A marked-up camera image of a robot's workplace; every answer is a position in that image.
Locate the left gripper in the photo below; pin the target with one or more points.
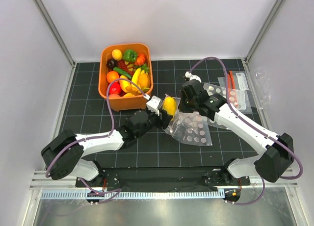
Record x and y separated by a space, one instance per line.
165 118

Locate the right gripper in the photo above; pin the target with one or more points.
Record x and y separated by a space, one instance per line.
182 107

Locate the yellow toy mango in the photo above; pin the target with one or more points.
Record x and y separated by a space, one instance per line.
170 106
125 84

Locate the pink polka dot zip bag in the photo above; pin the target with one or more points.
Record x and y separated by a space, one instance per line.
189 128

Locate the green toy bell pepper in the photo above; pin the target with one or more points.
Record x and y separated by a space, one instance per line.
130 56

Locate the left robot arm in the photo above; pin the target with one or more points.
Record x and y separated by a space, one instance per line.
63 156

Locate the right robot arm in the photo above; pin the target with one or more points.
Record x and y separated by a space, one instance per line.
274 152

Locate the white polka dot zip bag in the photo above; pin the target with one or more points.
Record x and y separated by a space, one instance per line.
237 98

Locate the clear bag orange zipper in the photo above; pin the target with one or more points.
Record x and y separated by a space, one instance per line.
238 80

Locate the orange yellow toy fruit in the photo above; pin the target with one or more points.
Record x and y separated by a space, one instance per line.
144 81

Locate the yellow toy banana bunch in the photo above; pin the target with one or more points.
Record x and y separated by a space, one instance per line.
135 77

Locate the orange plastic basket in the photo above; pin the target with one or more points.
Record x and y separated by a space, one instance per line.
124 103

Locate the peach toy fruit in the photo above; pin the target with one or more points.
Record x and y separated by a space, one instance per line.
114 96

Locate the red toy apple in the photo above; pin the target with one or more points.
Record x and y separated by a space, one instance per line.
115 89

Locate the orange toy pumpkin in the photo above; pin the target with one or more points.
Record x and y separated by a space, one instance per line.
141 60

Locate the green toy cucumber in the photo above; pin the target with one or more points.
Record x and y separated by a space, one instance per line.
122 72

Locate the red toy chili peppers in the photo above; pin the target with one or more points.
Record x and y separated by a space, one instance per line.
126 66

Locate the dark purple toy plum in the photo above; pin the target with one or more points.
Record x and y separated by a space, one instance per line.
111 63

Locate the yellow toy lemon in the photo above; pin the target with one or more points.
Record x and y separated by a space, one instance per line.
117 55

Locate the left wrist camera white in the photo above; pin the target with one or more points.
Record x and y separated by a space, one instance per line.
154 105

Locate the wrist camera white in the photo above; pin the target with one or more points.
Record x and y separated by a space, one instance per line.
188 76
154 105

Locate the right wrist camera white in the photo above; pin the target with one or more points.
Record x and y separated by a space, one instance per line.
188 76

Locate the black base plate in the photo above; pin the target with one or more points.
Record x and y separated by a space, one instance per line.
161 179

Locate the grey slotted cable duct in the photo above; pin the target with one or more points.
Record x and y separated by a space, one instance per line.
84 194

